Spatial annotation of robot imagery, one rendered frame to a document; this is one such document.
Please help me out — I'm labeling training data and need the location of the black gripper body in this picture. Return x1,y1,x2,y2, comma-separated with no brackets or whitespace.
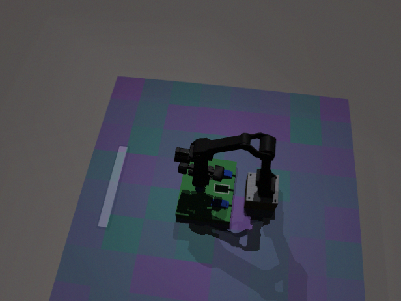
178,162,225,182

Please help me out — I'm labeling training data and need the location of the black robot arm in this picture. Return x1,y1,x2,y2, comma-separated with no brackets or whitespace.
174,132,276,198

